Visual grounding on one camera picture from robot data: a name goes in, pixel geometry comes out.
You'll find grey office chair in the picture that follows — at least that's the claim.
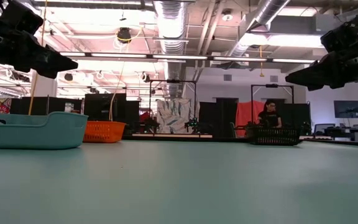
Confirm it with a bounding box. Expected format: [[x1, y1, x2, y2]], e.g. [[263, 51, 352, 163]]
[[314, 123, 335, 135]]

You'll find grey rectangular ceiling duct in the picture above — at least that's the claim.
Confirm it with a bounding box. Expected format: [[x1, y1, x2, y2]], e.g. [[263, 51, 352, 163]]
[[247, 14, 335, 35]]

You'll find teal plastic bin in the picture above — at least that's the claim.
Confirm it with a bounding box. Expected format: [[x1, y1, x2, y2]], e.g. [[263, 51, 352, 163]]
[[0, 111, 89, 150]]

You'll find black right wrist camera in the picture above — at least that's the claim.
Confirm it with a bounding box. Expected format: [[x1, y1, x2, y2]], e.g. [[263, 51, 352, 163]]
[[320, 6, 358, 53]]

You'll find small black green robot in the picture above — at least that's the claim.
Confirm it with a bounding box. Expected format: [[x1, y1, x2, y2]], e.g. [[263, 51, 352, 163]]
[[184, 117, 200, 134]]

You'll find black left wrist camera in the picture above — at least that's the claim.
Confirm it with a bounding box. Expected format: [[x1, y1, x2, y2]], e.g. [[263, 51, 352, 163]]
[[0, 0, 44, 35]]

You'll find white leaf patterned cloth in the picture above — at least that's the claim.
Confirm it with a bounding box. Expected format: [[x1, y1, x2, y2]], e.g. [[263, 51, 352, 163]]
[[156, 98, 196, 134]]

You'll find thin yellow hanging cord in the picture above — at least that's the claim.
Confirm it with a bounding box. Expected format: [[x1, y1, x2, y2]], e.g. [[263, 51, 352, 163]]
[[109, 29, 142, 122]]

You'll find orange red hanging cloth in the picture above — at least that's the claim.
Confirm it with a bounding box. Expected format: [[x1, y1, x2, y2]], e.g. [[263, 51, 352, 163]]
[[235, 101, 267, 138]]

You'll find ribbed silver ceiling duct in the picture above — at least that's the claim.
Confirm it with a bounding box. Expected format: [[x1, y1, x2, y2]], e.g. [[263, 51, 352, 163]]
[[153, 0, 188, 98]]

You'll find black plastic mesh basket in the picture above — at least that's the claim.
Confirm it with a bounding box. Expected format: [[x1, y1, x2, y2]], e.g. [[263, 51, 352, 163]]
[[246, 126, 301, 146]]

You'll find orange plastic basket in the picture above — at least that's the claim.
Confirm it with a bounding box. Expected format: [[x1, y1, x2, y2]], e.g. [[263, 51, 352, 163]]
[[83, 120, 127, 144]]

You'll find black ceiling dome fixture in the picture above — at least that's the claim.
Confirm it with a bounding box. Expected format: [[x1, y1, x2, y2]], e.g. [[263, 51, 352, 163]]
[[116, 27, 132, 44]]

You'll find tall black partition panel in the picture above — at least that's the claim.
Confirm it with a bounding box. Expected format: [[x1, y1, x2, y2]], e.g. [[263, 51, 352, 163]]
[[84, 93, 127, 123]]

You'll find small black robot rig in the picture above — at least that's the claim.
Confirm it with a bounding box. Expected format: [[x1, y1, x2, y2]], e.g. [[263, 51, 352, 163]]
[[137, 117, 160, 134]]

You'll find dark computer monitor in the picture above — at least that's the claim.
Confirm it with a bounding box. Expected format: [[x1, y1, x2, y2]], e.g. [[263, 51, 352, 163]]
[[333, 100, 358, 119]]

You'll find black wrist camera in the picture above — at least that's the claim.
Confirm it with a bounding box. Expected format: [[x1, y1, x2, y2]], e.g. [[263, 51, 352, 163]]
[[0, 0, 44, 35], [320, 6, 358, 53]]

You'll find smooth silver ceiling duct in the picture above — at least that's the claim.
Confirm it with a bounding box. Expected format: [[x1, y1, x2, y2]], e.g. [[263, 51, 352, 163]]
[[225, 0, 291, 65]]

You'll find person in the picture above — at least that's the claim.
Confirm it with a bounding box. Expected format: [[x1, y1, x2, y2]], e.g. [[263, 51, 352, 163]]
[[257, 99, 283, 129]]

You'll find long ceiling light bar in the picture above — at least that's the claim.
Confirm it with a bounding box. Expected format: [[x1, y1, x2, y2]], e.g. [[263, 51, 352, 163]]
[[59, 51, 316, 65]]

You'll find white pillar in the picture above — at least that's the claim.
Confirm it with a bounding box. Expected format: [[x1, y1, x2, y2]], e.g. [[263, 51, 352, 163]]
[[31, 73, 58, 98]]

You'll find low black partition panel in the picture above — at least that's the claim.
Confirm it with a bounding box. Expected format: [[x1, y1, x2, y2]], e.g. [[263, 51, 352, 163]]
[[9, 96, 84, 116]]

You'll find black table edge rail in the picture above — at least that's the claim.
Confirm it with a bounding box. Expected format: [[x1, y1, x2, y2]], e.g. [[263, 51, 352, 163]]
[[122, 134, 358, 147]]

